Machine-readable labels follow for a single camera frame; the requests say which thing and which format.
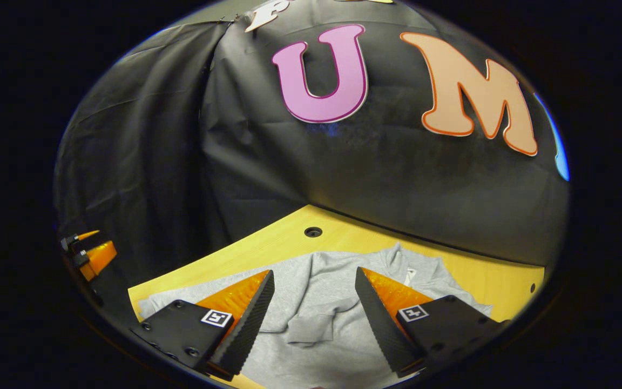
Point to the black backdrop cloth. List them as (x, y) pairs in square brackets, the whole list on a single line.
[(386, 173)]

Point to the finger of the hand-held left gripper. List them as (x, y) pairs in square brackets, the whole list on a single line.
[(73, 240), (97, 256)]

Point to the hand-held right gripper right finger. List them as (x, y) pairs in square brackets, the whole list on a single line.
[(381, 324)]

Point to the small metal cloth clip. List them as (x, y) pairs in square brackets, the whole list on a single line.
[(227, 20)]

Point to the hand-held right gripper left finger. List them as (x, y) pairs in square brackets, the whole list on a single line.
[(246, 324)]

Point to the grey sweatshirt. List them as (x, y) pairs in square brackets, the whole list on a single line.
[(322, 302)]

